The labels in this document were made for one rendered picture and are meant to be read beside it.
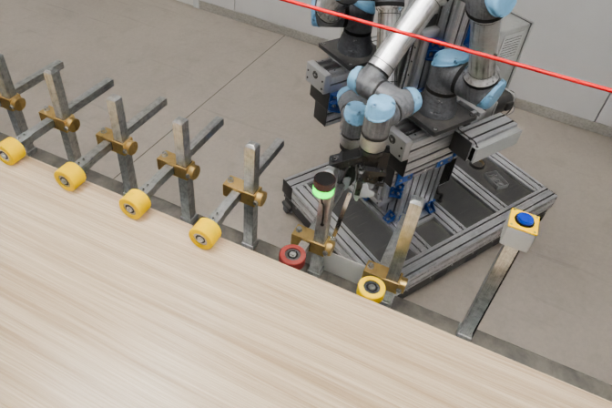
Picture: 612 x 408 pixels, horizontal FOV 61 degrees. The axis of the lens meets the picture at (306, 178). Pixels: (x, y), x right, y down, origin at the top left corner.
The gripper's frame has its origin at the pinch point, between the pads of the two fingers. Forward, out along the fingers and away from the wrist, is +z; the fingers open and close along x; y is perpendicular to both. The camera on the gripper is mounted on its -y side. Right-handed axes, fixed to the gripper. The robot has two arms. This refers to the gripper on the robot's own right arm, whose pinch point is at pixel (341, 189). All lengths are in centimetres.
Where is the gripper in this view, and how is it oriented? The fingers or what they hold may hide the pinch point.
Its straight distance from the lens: 190.3
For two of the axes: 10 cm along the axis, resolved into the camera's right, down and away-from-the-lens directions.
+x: -9.1, -3.4, 2.5
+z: -0.8, 7.3, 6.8
